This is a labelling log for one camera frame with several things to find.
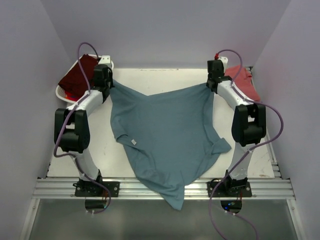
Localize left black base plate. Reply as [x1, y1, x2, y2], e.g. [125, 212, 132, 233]
[72, 178, 120, 198]

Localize white laundry basket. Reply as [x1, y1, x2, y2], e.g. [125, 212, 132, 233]
[55, 54, 114, 104]

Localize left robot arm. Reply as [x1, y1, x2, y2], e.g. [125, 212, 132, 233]
[53, 63, 114, 197]

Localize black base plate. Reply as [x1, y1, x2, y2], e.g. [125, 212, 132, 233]
[72, 178, 120, 198]
[212, 180, 253, 198]

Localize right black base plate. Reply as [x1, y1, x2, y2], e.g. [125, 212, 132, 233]
[212, 180, 253, 198]

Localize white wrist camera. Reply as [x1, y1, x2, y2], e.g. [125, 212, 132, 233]
[98, 55, 112, 68]
[214, 53, 229, 69]

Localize aluminium mounting rail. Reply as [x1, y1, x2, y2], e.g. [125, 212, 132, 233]
[31, 177, 296, 200]

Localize red and blue clothes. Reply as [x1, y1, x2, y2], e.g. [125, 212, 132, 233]
[64, 91, 80, 102]

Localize dark red t shirt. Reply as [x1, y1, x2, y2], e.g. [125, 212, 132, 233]
[58, 54, 98, 98]

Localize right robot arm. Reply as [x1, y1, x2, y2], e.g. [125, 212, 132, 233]
[206, 58, 266, 197]

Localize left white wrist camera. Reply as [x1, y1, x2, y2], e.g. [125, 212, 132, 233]
[98, 55, 112, 68]

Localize blue t shirt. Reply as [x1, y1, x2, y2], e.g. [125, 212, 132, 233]
[110, 82, 231, 211]

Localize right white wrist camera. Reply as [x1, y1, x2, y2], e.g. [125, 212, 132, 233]
[214, 53, 229, 69]

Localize pink folded t shirt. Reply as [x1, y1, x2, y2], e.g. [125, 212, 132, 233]
[225, 65, 261, 102]

